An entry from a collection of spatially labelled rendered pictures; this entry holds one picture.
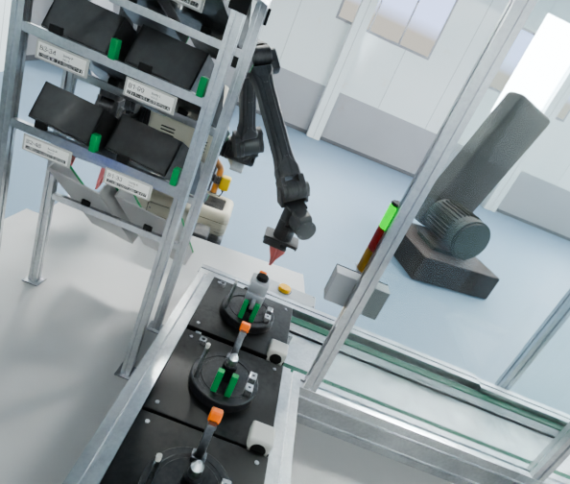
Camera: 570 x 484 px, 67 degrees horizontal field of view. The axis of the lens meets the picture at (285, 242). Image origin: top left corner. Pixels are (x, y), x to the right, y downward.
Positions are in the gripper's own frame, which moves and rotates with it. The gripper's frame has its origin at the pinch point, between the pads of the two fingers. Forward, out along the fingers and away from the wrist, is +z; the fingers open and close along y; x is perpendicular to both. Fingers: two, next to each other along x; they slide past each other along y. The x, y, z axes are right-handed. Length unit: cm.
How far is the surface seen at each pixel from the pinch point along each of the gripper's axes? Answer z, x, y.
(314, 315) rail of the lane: 6.1, -8.9, 17.2
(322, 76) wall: -1, 885, 10
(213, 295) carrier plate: 5.1, -19.4, -11.7
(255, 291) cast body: -4.3, -25.1, -2.5
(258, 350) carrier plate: 4.6, -34.3, 3.1
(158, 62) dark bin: -47, -36, -34
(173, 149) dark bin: -34, -37, -28
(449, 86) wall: -86, 911, 274
